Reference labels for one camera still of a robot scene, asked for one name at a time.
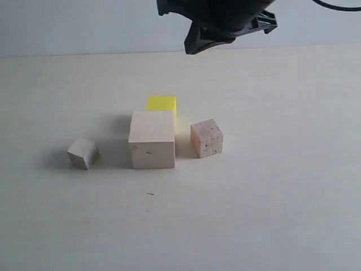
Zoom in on yellow cube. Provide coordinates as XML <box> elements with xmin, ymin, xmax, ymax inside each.
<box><xmin>146</xmin><ymin>96</ymin><xmax>177</xmax><ymax>123</ymax></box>

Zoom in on medium knotty wooden cube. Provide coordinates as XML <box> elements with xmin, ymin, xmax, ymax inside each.
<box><xmin>190</xmin><ymin>119</ymin><xmax>224</xmax><ymax>158</ymax></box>

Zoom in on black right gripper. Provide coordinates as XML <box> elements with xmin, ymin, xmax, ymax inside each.
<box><xmin>156</xmin><ymin>0</ymin><xmax>278</xmax><ymax>55</ymax></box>

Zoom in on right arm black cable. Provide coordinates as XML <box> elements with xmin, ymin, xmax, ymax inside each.
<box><xmin>311</xmin><ymin>0</ymin><xmax>361</xmax><ymax>12</ymax></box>

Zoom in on small pale wooden cube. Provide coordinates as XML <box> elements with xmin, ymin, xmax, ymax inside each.
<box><xmin>67</xmin><ymin>138</ymin><xmax>100</xmax><ymax>170</ymax></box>

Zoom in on large pale wooden cube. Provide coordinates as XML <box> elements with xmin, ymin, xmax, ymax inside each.
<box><xmin>128</xmin><ymin>111</ymin><xmax>175</xmax><ymax>169</ymax></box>

